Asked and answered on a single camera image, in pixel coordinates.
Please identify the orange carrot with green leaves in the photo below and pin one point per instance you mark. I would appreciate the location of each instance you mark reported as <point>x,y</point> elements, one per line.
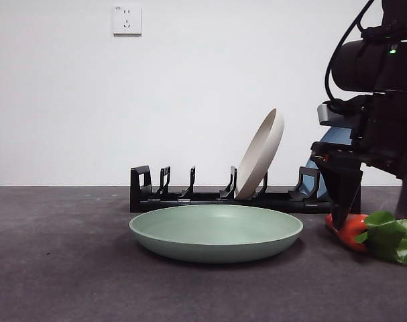
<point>354,234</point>

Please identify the green round plate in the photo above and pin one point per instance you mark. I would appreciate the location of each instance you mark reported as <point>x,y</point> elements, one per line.
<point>216,248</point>

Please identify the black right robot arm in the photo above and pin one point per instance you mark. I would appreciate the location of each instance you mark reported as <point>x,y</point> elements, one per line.
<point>364,67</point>

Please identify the blue round plate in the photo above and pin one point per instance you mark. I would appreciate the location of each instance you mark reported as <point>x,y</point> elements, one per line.
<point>337,135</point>

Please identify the black plate rack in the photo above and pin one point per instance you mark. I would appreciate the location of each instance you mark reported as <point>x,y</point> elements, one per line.
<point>277,203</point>

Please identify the beige round plate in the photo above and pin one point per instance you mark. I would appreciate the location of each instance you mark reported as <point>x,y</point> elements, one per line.
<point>260,157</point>

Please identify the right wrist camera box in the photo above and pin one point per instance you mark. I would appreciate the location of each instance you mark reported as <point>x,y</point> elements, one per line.
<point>324,115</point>

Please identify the white wall socket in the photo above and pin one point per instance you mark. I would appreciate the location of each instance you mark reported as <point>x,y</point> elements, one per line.
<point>127,20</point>

